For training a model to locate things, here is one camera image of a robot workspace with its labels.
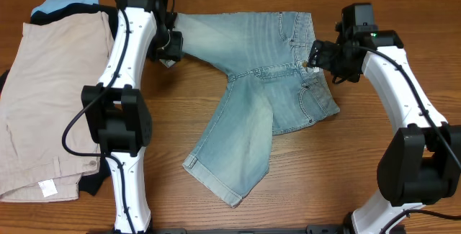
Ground light blue denim shorts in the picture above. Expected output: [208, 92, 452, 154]
[175, 12, 339, 207]

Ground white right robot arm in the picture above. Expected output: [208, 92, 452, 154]
[306, 3, 460, 234]

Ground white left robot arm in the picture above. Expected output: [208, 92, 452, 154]
[81, 0, 183, 233]

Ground beige shorts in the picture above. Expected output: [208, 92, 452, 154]
[0, 10, 115, 203]

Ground light blue shirt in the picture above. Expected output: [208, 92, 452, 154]
[31, 0, 99, 15]

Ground black garment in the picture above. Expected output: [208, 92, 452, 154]
[0, 2, 120, 197]

